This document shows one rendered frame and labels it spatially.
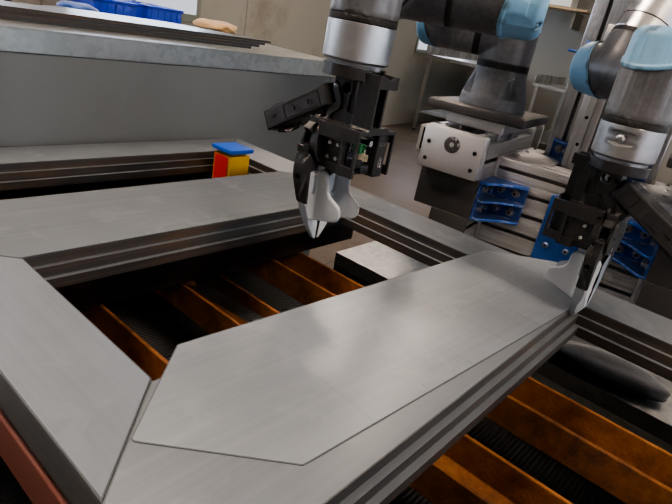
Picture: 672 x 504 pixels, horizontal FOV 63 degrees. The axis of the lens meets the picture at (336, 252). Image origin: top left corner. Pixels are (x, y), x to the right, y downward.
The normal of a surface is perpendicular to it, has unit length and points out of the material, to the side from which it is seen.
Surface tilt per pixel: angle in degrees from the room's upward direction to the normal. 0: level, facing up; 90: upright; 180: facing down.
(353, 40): 89
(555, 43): 90
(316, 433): 0
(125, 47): 90
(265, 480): 0
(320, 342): 0
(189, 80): 90
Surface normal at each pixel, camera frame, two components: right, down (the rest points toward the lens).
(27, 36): 0.74, 0.38
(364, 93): -0.63, 0.18
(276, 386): 0.18, -0.90
